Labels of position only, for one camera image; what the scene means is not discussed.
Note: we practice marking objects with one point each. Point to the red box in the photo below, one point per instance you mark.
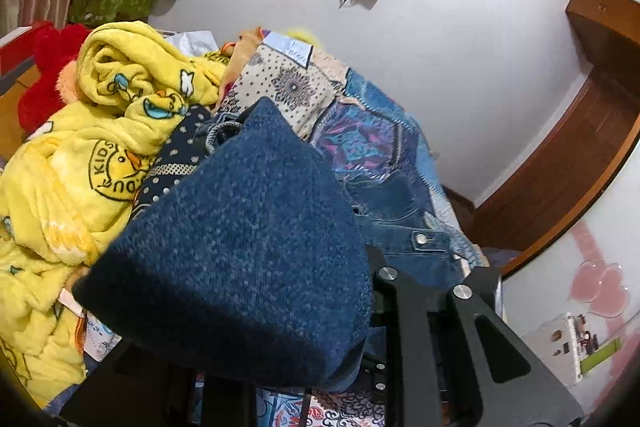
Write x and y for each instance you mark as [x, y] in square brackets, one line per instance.
[12, 49]

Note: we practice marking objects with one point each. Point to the yellow cartoon fleece blanket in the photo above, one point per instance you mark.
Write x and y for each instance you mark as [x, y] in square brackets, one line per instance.
[75, 147]

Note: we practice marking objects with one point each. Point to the blue patchwork quilt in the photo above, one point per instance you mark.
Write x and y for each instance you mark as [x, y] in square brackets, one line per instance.
[350, 127]

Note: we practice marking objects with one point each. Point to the dark polka dot cloth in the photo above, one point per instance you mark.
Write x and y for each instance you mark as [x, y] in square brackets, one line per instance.
[175, 157]

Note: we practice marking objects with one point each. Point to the orange plush toy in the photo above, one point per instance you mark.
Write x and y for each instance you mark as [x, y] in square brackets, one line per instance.
[245, 42]

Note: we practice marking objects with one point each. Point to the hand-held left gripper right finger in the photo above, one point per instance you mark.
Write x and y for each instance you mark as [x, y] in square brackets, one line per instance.
[425, 357]

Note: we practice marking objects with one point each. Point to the yellow fluffy toy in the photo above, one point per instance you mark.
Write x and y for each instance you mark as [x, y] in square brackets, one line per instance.
[305, 36]

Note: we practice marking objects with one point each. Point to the red plush toy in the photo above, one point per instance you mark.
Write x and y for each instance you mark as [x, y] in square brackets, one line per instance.
[45, 77]

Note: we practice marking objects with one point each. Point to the white printed card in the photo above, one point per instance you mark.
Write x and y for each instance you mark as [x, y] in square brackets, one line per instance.
[575, 347]

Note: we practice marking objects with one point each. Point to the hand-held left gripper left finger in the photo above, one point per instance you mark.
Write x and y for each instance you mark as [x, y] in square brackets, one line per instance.
[150, 387]

